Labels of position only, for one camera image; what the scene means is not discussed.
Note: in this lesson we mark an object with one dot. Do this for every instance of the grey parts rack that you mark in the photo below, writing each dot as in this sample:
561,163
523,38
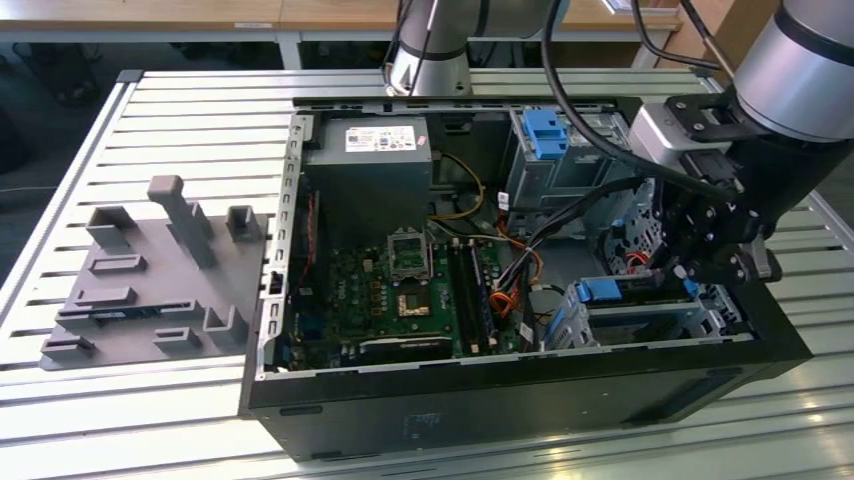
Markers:
167,280

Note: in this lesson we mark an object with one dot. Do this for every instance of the grey power supply unit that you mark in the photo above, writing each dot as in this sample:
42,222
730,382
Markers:
374,175

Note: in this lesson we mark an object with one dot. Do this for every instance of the silver disk bay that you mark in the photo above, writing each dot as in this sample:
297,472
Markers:
634,325

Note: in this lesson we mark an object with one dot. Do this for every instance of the black camera bracket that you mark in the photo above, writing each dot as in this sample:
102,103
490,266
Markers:
701,107

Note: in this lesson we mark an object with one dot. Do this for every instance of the silver optical drive cage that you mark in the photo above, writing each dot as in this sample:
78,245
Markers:
587,172

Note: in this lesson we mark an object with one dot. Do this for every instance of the wooden desk white frame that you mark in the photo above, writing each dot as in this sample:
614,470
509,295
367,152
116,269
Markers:
200,12

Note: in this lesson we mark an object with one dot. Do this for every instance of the wooden cabinet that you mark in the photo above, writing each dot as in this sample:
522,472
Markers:
737,25

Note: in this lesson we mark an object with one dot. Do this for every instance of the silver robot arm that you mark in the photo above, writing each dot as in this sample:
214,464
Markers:
794,75

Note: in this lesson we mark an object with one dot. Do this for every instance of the black expansion card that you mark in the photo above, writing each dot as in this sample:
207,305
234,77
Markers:
407,347

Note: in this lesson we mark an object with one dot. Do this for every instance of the green motherboard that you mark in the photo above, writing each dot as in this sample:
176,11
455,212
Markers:
354,300

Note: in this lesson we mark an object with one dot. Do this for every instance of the black table corner cap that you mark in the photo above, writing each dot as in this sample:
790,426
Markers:
704,73
128,76

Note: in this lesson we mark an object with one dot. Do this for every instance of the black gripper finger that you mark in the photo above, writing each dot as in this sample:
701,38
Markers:
694,220
734,265

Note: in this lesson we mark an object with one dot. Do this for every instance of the black open PC case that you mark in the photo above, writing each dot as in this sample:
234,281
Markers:
534,410

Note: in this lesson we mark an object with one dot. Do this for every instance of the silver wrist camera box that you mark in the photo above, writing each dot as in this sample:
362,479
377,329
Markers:
657,135

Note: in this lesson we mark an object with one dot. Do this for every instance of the blue drive bracket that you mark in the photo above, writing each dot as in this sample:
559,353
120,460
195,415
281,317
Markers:
543,135

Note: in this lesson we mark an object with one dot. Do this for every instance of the round grey speaker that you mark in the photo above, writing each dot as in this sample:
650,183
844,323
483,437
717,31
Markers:
550,304

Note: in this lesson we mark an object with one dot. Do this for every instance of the dark RAM stick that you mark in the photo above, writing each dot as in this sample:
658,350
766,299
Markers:
483,300

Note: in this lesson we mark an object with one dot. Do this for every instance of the CPU socket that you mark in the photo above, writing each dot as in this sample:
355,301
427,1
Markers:
414,305

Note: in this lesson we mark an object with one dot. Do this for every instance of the hard disk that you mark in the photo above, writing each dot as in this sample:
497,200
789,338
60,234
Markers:
603,291

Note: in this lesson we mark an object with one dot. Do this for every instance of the white power supply label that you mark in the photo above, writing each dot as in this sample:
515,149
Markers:
381,139

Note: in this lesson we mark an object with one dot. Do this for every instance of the small blue plastic clip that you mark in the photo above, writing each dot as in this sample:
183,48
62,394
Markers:
619,227

